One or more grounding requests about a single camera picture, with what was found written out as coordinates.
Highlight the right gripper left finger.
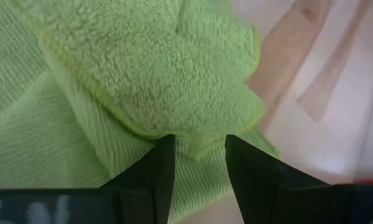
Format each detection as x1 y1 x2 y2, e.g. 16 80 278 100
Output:
99 134 177 224

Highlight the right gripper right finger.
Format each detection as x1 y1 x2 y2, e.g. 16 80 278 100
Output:
224 134 332 224

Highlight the green microfiber towel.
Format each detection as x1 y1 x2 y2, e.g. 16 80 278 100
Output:
0 0 282 223

